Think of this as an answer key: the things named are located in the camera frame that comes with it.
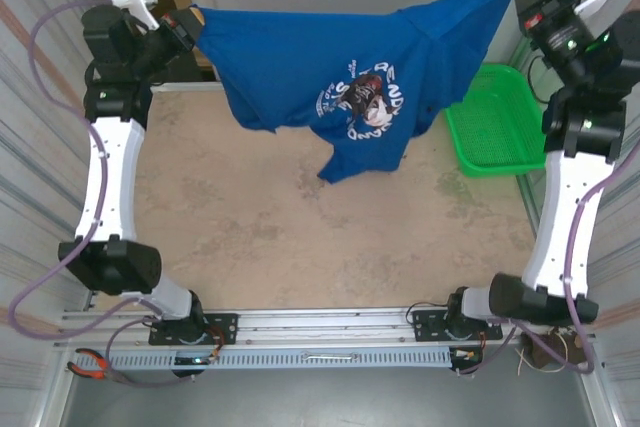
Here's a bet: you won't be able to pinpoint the blue t-shirt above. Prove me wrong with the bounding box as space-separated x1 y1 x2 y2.
192 0 536 184

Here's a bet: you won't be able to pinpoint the aluminium table edge bar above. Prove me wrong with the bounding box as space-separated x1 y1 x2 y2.
149 79 226 94

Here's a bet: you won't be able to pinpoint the green plastic mesh basket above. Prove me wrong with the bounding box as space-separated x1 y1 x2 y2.
444 63 549 179

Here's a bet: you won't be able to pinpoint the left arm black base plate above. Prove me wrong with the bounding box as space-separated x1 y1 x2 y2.
148 313 239 347

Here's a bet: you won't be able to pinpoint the red black wire bundle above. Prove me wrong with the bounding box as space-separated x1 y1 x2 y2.
207 325 226 364
469 329 494 363

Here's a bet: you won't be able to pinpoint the orange-handled pliers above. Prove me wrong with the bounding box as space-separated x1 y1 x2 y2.
67 346 137 387

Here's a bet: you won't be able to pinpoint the brown cloth pouch with string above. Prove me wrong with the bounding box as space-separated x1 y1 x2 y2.
517 326 596 376

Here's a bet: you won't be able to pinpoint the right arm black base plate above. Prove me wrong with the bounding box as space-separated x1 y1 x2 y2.
412 309 504 344

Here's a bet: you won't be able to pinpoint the aluminium mounting rail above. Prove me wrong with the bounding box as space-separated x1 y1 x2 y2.
52 304 599 351

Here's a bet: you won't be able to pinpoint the grey slotted cable duct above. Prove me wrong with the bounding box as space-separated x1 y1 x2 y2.
107 349 454 371

